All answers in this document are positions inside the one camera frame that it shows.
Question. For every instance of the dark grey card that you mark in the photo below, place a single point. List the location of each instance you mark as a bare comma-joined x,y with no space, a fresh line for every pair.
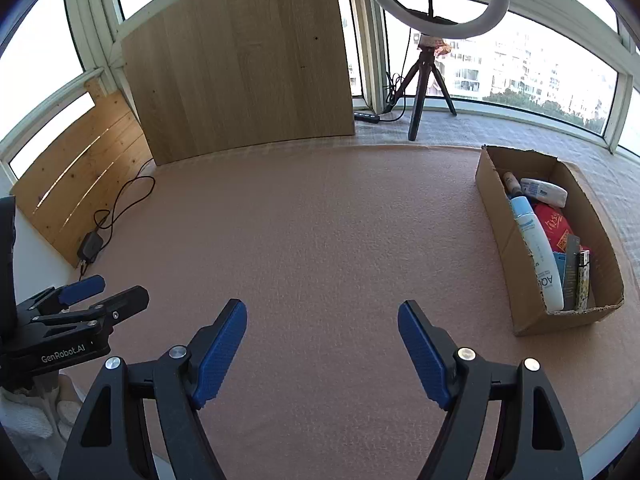
571,275

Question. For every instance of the patterned lighter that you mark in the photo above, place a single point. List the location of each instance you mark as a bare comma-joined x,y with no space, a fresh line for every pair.
582,285

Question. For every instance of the cardboard box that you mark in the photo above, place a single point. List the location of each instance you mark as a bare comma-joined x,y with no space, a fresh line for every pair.
500,220

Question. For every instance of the light wooden board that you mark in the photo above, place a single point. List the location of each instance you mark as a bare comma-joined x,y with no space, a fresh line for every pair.
240,60

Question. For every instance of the white sunscreen bottle blue cap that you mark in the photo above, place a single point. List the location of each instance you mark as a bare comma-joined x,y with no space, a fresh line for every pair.
535,245

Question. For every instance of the white window frame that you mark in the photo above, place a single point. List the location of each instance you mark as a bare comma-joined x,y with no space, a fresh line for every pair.
617,110

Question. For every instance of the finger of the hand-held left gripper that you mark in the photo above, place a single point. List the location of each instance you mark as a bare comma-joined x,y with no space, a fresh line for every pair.
82,287
125,302

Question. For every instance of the red cloth bag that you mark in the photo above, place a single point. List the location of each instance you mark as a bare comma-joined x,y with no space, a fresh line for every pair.
552,225

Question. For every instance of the light blue rectangular case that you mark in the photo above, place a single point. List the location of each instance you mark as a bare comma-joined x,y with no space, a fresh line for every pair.
560,265

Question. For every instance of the small white bottle grey cap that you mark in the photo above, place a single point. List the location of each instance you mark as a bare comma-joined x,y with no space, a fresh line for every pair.
511,182

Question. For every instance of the grey checked cloth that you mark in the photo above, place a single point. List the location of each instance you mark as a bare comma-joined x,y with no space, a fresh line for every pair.
575,145

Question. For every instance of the person's left hand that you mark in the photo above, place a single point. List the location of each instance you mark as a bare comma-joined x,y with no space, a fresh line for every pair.
30,415

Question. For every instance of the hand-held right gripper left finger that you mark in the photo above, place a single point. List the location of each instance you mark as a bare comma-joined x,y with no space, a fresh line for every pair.
220,355

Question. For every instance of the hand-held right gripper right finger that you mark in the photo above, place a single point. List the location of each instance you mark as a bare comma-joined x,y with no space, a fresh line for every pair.
425,355

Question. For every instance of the slatted wooden panel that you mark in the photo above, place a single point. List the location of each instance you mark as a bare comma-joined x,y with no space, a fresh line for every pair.
75,175

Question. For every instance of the patterned tissue packet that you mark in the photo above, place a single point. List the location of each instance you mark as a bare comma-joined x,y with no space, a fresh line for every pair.
545,191

